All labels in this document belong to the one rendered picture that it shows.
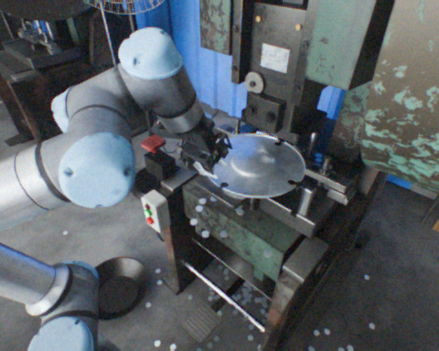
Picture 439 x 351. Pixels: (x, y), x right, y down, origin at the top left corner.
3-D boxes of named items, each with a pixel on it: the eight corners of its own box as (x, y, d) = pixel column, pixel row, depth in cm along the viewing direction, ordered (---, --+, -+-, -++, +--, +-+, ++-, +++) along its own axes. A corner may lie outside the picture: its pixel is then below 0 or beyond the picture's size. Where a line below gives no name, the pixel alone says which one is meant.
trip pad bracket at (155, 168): (167, 206, 108) (161, 164, 95) (151, 193, 112) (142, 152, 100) (179, 196, 111) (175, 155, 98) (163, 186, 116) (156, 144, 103)
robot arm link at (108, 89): (38, 127, 36) (120, 87, 36) (50, 89, 44) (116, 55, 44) (81, 170, 41) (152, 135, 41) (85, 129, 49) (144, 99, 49)
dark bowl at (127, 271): (107, 343, 121) (103, 336, 116) (70, 296, 136) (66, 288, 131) (164, 291, 138) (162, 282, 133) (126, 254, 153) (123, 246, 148)
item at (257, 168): (244, 125, 100) (244, 123, 100) (323, 160, 86) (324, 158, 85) (182, 164, 84) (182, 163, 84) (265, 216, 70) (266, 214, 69)
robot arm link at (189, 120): (144, 111, 49) (174, 76, 51) (156, 127, 53) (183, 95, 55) (177, 125, 45) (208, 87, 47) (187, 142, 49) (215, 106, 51)
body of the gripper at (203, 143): (213, 178, 58) (193, 143, 48) (181, 162, 62) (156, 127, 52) (234, 149, 60) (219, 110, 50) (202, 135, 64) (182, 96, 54)
